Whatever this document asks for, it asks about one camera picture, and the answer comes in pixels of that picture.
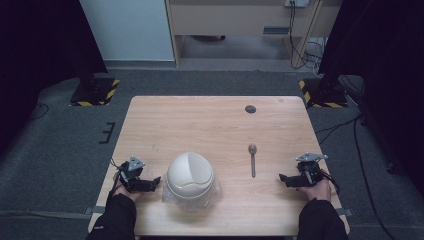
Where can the black stand base striped tape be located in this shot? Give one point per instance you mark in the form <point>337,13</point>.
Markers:
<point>325,95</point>
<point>95,91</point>

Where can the person's right hand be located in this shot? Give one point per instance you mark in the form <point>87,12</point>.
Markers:
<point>319,190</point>

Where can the black curtain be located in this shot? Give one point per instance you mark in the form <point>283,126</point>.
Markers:
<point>36,60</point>
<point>386,66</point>

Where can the person's left hand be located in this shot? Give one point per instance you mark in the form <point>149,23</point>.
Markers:
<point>124,192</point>

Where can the dark round table grommet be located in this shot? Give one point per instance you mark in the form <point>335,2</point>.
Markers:
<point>250,109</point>

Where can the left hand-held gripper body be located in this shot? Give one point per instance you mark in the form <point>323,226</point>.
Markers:
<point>130,175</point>

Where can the grey power strip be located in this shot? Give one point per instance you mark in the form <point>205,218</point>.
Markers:
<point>296,2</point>

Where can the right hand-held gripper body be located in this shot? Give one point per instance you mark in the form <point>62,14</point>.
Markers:
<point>310,171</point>

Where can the clear plastic bag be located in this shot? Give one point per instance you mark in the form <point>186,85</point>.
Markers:
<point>215,195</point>

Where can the white wall panel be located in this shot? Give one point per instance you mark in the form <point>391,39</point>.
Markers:
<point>128,28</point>

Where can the metal spoon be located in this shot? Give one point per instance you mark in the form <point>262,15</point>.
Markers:
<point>253,160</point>

